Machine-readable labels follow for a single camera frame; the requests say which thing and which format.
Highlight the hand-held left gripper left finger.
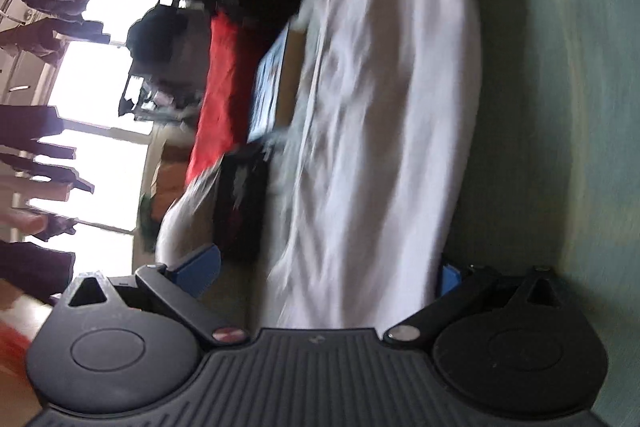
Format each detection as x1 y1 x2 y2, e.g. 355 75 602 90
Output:
69 243 250 349

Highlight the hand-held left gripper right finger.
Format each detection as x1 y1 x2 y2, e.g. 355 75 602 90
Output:
384 263 573 350

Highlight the white printed t-shirt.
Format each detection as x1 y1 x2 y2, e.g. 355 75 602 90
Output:
267 0 483 330

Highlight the clothes rack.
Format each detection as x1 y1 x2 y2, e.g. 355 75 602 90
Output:
117 72 201 122

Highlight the grey pillow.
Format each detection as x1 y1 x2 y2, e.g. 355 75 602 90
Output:
156 167 223 278

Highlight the green flat box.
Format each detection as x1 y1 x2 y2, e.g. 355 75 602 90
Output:
137 194 161 253

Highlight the black zip pouch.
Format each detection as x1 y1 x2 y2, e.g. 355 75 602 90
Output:
214 147 271 263

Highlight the brown cardboard box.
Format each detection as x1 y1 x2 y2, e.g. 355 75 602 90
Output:
150 147 196 208

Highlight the red quilt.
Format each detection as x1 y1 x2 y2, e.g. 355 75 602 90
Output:
185 9 281 188

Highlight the blue paperback book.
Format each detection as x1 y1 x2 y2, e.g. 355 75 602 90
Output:
247 22 308 142

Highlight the green checked blanket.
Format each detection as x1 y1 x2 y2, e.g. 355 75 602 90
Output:
200 0 640 413

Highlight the window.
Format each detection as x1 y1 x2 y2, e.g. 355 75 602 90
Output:
0 0 211 288

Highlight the black draped garment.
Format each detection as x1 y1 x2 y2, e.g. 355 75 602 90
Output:
126 7 186 62

